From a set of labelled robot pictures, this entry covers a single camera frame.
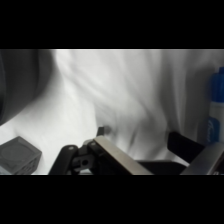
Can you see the black round pan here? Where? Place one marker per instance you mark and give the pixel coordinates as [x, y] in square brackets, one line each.
[20, 83]

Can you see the blue and white pen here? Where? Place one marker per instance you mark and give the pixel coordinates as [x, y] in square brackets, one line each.
[216, 106]

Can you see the grey cube block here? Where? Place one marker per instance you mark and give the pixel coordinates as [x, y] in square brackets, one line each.
[18, 156]

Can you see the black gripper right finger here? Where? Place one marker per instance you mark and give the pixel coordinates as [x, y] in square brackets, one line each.
[200, 160]

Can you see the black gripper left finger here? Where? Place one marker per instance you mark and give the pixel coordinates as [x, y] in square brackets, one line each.
[110, 156]

